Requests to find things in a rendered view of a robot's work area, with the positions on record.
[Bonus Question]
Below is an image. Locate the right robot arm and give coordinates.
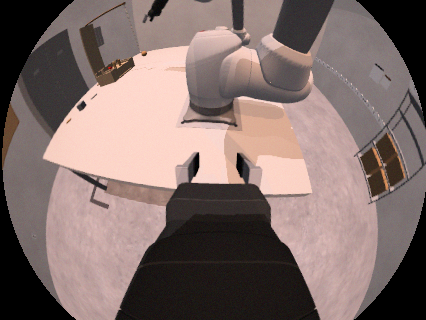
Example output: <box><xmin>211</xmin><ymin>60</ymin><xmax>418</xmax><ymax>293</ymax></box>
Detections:
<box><xmin>196</xmin><ymin>0</ymin><xmax>250</xmax><ymax>46</ymax></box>

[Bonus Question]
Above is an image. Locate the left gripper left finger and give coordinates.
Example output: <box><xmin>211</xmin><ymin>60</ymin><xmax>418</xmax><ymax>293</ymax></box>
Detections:
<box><xmin>174</xmin><ymin>152</ymin><xmax>200</xmax><ymax>187</ymax></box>

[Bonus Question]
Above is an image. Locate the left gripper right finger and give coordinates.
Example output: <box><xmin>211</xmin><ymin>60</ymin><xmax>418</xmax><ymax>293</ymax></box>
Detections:
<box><xmin>236</xmin><ymin>152</ymin><xmax>262</xmax><ymax>188</ymax></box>

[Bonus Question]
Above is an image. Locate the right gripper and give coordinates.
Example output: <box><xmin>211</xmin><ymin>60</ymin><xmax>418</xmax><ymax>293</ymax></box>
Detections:
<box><xmin>142</xmin><ymin>0</ymin><xmax>168</xmax><ymax>23</ymax></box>

